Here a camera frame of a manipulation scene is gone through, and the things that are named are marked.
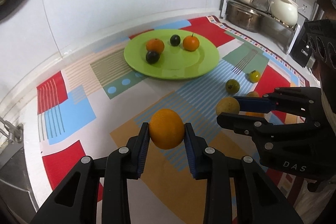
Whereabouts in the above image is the cream ceramic pot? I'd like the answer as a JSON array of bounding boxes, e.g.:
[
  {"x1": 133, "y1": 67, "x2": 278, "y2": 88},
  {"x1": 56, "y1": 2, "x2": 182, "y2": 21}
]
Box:
[{"x1": 270, "y1": 0, "x2": 304, "y2": 26}]

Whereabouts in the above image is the black knife block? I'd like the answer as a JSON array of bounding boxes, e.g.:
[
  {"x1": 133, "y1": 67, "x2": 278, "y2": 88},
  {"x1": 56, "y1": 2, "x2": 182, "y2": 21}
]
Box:
[{"x1": 289, "y1": 21, "x2": 320, "y2": 68}]

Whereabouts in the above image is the colourful patchwork tablecloth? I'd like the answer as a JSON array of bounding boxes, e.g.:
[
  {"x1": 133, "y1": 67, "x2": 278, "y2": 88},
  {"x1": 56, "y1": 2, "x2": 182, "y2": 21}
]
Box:
[{"x1": 36, "y1": 15, "x2": 326, "y2": 214}]

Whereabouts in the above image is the large steel pot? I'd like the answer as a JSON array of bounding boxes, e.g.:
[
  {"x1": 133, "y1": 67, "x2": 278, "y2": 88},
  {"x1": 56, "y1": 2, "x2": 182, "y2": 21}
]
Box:
[{"x1": 226, "y1": 1, "x2": 264, "y2": 33}]

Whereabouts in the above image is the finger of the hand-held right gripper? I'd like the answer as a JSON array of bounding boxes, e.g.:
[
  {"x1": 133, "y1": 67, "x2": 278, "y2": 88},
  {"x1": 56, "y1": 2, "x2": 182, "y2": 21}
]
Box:
[
  {"x1": 233, "y1": 87, "x2": 322, "y2": 115},
  {"x1": 217, "y1": 112, "x2": 322, "y2": 137}
]

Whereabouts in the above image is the thin gooseneck faucet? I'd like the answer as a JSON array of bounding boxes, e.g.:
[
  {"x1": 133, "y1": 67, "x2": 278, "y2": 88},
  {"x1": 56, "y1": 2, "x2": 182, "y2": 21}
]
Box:
[{"x1": 0, "y1": 116, "x2": 24, "y2": 145}]

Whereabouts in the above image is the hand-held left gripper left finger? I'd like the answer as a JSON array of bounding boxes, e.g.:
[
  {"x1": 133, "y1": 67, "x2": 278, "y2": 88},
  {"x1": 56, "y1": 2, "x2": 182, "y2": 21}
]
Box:
[{"x1": 30, "y1": 122, "x2": 151, "y2": 224}]

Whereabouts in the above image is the green plate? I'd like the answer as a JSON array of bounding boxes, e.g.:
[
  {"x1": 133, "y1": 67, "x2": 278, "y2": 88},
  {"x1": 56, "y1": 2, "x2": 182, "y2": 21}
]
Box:
[{"x1": 123, "y1": 29, "x2": 220, "y2": 80}]

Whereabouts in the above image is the orange with stem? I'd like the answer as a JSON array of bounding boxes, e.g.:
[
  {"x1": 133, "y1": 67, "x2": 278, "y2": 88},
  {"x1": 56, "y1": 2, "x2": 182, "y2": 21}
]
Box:
[{"x1": 183, "y1": 33, "x2": 200, "y2": 52}]

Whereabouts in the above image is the steel kitchen sink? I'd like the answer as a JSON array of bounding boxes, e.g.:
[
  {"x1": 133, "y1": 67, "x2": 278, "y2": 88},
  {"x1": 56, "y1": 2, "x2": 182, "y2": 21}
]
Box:
[{"x1": 0, "y1": 145, "x2": 35, "y2": 214}]

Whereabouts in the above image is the white metal dish rack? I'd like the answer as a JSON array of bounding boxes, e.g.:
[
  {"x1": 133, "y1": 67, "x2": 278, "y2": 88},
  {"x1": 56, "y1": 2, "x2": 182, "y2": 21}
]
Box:
[{"x1": 220, "y1": 0, "x2": 302, "y2": 54}]

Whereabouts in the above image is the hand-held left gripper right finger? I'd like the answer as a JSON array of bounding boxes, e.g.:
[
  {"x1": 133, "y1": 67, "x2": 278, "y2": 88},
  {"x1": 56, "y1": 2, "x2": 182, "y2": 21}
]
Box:
[{"x1": 184, "y1": 123, "x2": 296, "y2": 224}]

